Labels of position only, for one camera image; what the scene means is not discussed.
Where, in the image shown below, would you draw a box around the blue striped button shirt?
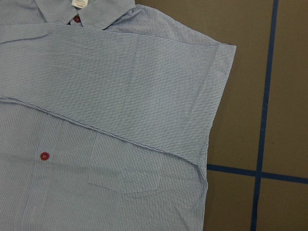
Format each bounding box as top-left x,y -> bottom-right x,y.
0,0 -> 236,231

